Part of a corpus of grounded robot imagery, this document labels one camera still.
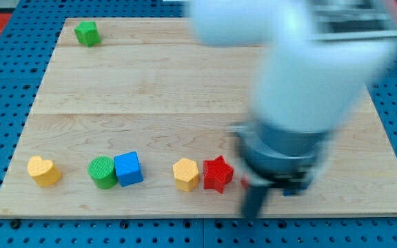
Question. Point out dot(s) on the red star block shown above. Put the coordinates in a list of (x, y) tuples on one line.
[(216, 174)]

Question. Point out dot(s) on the yellow heart block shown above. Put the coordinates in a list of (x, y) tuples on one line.
[(43, 172)]

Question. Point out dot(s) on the green cylinder block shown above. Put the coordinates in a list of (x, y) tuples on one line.
[(102, 172)]

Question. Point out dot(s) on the blue block behind gripper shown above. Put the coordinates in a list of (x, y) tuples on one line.
[(295, 189)]

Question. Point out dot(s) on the blue cube block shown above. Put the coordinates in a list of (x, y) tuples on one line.
[(128, 169)]

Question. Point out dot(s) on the wooden board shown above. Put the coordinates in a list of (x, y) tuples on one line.
[(148, 88)]

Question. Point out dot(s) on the dark cylindrical pusher stick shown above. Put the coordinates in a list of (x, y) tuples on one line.
[(253, 201)]

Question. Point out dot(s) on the yellow hexagon block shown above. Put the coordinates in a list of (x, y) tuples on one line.
[(186, 174)]

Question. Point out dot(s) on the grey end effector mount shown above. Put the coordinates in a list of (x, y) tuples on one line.
[(274, 157)]

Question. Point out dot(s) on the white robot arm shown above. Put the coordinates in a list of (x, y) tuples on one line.
[(320, 55)]

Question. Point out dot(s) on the green star block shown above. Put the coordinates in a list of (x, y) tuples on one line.
[(87, 33)]

